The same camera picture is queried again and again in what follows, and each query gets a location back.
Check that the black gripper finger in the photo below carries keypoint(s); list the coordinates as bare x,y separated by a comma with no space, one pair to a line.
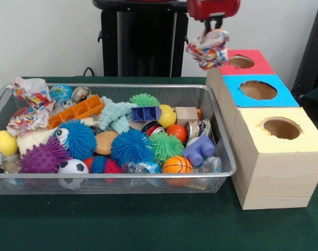
218,24
207,27

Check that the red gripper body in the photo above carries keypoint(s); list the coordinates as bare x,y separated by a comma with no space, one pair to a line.
213,8

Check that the colourful spotted paper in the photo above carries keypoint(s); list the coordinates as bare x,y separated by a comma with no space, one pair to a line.
30,109
208,51

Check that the wooden box with three holes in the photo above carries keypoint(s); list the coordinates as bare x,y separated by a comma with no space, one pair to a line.
278,177

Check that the black upright panel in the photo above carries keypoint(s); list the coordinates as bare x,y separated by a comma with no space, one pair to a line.
312,65

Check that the lavender building block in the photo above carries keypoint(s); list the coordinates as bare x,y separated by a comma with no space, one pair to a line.
200,151

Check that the green puffer ball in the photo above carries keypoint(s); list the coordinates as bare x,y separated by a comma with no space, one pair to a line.
166,146

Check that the orange basketball toy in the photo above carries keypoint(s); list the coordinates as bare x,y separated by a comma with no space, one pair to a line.
177,164

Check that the long orange building block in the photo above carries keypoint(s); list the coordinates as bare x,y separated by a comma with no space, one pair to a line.
75,111

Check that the blue puffer ball with eye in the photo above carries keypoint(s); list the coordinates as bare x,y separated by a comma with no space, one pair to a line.
77,141

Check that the black and white soccer ball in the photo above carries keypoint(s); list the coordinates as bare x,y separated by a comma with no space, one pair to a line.
73,167

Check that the purple spiky ball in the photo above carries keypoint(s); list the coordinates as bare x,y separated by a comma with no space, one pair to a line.
41,158

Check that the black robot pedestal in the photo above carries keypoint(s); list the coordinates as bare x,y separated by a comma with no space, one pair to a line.
145,39

